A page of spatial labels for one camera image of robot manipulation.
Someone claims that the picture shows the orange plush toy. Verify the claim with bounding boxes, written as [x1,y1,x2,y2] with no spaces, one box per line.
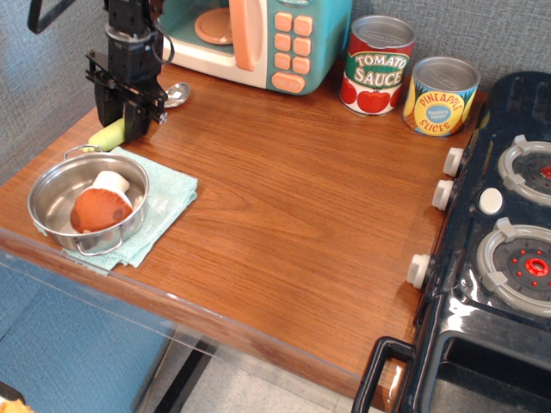
[0,382,34,413]

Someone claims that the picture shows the pineapple slices can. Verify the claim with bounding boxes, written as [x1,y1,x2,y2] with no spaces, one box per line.
[403,56,480,137]

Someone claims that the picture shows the light teal cloth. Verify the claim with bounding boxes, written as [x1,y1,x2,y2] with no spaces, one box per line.
[34,148,198,274]

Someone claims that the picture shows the tomato sauce can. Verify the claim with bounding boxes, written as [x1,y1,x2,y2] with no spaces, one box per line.
[340,15,416,115]

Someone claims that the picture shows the teal toy microwave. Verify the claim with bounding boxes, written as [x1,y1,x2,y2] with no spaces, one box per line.
[159,1,352,96]

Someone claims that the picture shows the black toy stove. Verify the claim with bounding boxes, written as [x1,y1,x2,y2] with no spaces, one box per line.
[353,71,550,412]

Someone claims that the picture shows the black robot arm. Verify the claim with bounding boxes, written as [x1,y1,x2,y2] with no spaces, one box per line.
[86,1,167,142]

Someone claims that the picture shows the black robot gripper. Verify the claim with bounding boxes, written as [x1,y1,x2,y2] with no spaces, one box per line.
[86,36,167,143]

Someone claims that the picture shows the yellow handled metal spoon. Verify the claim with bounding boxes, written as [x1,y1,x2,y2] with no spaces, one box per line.
[82,83,191,153]

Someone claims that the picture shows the metal pot with handles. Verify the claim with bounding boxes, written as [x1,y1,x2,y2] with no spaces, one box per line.
[28,151,149,256]

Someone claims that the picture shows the brown toy mushroom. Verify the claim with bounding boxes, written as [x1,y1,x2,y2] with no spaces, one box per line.
[70,170,133,233]

